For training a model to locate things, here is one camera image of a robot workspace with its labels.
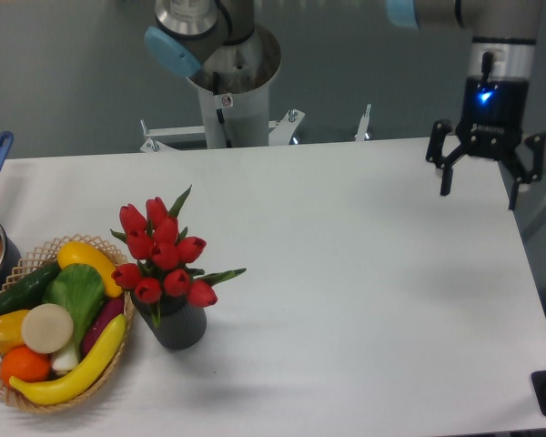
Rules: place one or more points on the yellow bell pepper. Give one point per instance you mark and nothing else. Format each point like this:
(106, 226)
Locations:
(11, 330)

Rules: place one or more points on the orange fruit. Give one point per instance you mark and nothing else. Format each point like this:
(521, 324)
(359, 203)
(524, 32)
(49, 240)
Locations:
(26, 365)

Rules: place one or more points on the woven wicker basket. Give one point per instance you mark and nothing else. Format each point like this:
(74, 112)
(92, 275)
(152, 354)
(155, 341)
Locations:
(35, 259)

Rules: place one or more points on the dark grey ribbed vase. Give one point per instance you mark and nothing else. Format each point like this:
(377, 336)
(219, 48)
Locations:
(175, 323)

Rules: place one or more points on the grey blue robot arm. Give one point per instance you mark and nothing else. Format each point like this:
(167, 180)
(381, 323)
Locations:
(219, 46)

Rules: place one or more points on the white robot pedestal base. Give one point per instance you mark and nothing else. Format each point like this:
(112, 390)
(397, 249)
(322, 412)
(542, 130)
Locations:
(236, 118)

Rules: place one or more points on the purple sweet potato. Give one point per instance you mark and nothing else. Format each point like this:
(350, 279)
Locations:
(110, 309)

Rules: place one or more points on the yellow banana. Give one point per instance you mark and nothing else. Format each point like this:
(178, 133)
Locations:
(83, 376)

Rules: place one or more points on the yellow squash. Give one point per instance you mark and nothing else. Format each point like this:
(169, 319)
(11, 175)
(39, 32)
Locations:
(78, 252)

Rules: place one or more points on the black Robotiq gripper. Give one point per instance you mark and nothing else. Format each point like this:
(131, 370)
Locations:
(491, 118)

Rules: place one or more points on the green cucumber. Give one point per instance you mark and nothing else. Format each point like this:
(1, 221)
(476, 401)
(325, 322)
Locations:
(28, 292)

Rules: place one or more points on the red tulip bouquet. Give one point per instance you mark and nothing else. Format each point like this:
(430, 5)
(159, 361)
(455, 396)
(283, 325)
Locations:
(161, 272)

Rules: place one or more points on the green bok choy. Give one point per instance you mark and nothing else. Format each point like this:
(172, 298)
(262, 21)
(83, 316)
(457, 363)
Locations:
(79, 289)

